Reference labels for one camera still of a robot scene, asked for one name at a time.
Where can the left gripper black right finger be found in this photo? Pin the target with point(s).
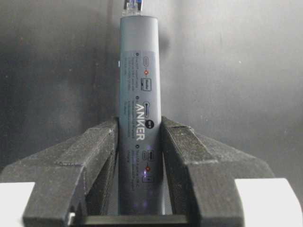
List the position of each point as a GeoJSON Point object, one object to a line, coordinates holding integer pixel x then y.
{"type": "Point", "coordinates": [201, 176]}

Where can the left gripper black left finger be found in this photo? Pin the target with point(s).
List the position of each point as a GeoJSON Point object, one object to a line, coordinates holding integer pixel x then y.
{"type": "Point", "coordinates": [72, 177]}

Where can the grey Anker USB hub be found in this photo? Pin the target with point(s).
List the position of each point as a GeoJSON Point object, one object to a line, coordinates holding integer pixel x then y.
{"type": "Point", "coordinates": [140, 170]}

